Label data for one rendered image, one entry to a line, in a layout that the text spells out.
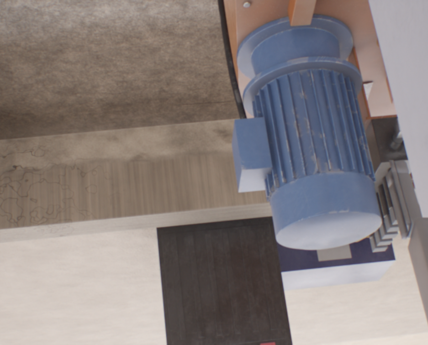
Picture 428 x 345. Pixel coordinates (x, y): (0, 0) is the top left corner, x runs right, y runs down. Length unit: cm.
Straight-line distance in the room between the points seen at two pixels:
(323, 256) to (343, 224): 219
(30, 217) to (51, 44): 77
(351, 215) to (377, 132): 25
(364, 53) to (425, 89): 95
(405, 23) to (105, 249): 282
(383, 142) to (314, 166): 22
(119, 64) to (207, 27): 36
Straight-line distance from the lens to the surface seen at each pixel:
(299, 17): 143
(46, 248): 340
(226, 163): 302
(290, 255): 353
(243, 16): 147
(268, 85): 146
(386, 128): 154
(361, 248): 360
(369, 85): 178
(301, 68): 144
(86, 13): 243
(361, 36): 160
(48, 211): 299
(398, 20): 78
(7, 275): 377
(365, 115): 157
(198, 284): 307
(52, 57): 263
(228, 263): 310
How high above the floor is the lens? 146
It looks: 24 degrees down
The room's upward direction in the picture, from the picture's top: 173 degrees clockwise
